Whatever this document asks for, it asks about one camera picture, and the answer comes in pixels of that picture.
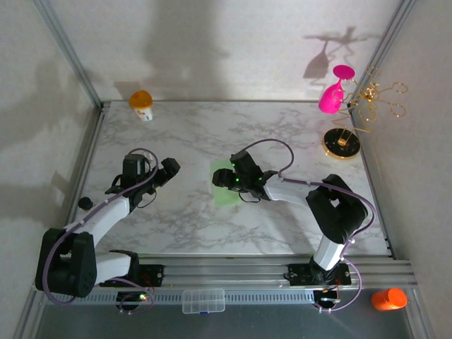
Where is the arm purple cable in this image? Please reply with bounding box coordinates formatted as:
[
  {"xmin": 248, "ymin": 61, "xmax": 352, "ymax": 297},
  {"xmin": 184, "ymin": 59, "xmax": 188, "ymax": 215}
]
[
  {"xmin": 42, "ymin": 147, "xmax": 160, "ymax": 315},
  {"xmin": 243, "ymin": 138, "xmax": 376, "ymax": 314}
]

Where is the orange plastic cup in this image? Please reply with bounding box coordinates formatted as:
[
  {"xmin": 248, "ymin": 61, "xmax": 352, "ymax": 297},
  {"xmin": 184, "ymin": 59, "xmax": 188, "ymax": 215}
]
[{"xmin": 370, "ymin": 287, "xmax": 408, "ymax": 311}]

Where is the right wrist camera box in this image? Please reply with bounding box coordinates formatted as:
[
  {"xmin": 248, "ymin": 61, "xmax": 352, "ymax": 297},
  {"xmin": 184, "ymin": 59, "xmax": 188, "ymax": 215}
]
[{"xmin": 230, "ymin": 150, "xmax": 263, "ymax": 177}]

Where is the pink wine glass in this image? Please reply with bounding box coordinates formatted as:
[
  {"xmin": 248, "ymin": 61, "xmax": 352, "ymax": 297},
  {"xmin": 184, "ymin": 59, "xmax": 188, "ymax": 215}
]
[{"xmin": 318, "ymin": 64, "xmax": 356, "ymax": 115}]

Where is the white cup with orange lid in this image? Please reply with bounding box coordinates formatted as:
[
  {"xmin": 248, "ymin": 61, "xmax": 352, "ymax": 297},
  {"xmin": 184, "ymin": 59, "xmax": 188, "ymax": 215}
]
[{"xmin": 128, "ymin": 90, "xmax": 154, "ymax": 122}]

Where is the gold wire glass rack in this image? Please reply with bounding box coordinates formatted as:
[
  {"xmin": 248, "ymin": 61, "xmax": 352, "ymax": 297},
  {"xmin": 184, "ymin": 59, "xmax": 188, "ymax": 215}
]
[{"xmin": 321, "ymin": 66, "xmax": 409, "ymax": 162}]

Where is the slotted grey cable duct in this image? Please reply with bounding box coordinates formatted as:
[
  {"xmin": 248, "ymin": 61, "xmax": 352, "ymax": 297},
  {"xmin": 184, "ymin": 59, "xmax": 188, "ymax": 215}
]
[{"xmin": 44, "ymin": 290, "xmax": 318, "ymax": 306}]

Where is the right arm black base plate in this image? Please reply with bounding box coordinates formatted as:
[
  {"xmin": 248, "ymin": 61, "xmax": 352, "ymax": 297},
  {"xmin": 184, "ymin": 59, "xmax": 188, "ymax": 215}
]
[{"xmin": 287, "ymin": 263, "xmax": 352, "ymax": 286}]

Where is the aluminium frame rail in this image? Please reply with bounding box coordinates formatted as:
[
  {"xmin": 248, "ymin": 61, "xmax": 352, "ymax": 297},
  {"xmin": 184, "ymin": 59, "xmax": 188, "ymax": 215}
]
[{"xmin": 31, "ymin": 258, "xmax": 420, "ymax": 292}]

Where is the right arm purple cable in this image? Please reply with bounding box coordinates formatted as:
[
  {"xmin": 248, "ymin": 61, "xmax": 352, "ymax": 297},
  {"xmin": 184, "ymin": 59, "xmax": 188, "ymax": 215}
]
[{"xmin": 243, "ymin": 138, "xmax": 376, "ymax": 314}]

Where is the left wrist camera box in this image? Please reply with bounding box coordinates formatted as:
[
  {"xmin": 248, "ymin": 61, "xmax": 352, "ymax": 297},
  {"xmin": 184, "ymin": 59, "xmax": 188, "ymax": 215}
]
[{"xmin": 122, "ymin": 153, "xmax": 151, "ymax": 177}]

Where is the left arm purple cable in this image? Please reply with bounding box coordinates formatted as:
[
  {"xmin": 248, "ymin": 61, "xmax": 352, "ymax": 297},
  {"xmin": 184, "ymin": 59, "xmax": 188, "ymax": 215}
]
[{"xmin": 42, "ymin": 147, "xmax": 160, "ymax": 315}]

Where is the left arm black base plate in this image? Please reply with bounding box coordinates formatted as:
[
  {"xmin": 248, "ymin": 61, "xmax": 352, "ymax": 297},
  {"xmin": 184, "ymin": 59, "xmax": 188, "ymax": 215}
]
[{"xmin": 133, "ymin": 263, "xmax": 165, "ymax": 287}]

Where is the black controller board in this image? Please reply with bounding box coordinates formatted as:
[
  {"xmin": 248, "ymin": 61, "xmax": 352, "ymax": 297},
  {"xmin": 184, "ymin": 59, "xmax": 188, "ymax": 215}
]
[
  {"xmin": 313, "ymin": 287, "xmax": 342, "ymax": 311},
  {"xmin": 115, "ymin": 291, "xmax": 151, "ymax": 314}
]

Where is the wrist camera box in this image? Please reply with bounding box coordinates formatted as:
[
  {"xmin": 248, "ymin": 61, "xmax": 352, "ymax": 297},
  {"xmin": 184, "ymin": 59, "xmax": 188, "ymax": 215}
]
[
  {"xmin": 230, "ymin": 150, "xmax": 263, "ymax": 177},
  {"xmin": 122, "ymin": 153, "xmax": 151, "ymax": 177}
]

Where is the aluminium frame post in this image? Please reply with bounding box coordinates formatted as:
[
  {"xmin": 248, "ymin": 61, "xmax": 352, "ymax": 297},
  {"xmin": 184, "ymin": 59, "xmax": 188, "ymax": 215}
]
[
  {"xmin": 347, "ymin": 0, "xmax": 418, "ymax": 111},
  {"xmin": 33, "ymin": 0, "xmax": 111, "ymax": 114}
]

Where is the light green paper sheet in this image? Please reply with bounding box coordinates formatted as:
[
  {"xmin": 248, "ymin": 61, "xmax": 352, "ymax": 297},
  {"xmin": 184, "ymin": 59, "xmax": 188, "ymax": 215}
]
[{"xmin": 209, "ymin": 159, "xmax": 242, "ymax": 206}]

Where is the clear plastic compartment box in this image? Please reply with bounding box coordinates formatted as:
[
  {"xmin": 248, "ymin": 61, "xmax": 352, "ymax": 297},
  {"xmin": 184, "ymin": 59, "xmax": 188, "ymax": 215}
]
[{"xmin": 182, "ymin": 288, "xmax": 226, "ymax": 315}]

